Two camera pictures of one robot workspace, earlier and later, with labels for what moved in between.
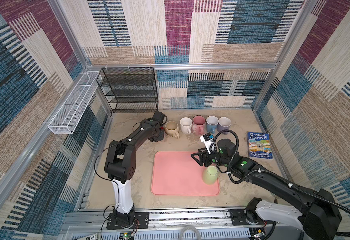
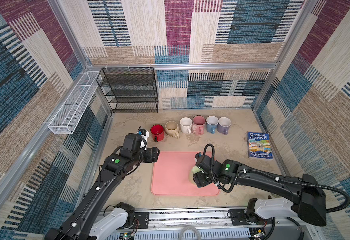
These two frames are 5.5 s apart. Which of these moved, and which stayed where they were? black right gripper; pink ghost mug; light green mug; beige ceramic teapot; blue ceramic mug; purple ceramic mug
Moved: black right gripper; light green mug
Stayed: pink ghost mug; beige ceramic teapot; blue ceramic mug; purple ceramic mug
